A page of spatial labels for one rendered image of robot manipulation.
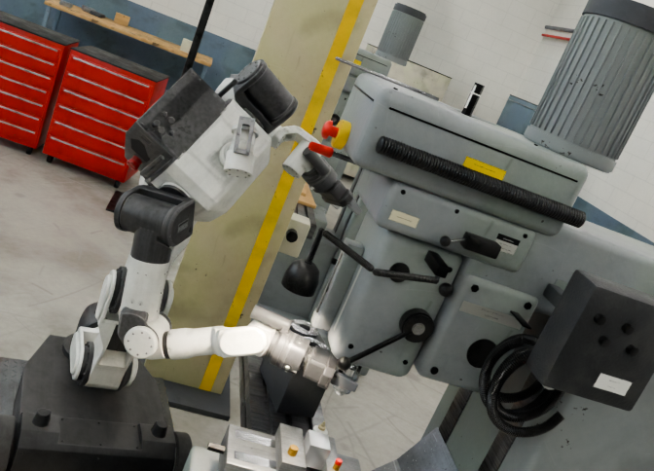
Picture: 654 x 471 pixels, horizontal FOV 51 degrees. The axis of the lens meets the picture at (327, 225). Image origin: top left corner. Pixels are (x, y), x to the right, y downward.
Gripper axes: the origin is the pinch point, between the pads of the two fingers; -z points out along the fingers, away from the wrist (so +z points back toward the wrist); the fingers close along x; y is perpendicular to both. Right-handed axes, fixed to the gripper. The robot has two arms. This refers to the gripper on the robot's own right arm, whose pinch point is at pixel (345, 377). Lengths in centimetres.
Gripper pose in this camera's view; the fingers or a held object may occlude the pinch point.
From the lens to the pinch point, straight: 163.1
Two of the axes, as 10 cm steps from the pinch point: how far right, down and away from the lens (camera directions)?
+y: -3.8, 8.8, 2.7
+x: 1.5, -2.3, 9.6
